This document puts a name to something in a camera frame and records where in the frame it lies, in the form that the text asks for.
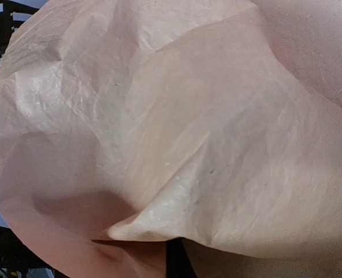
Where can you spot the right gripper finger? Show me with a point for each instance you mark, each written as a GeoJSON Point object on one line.
{"type": "Point", "coordinates": [178, 264]}

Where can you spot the peach wrapping paper sheet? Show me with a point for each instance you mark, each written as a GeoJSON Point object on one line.
{"type": "Point", "coordinates": [126, 124]}

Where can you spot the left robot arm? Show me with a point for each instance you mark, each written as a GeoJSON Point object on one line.
{"type": "Point", "coordinates": [8, 24]}

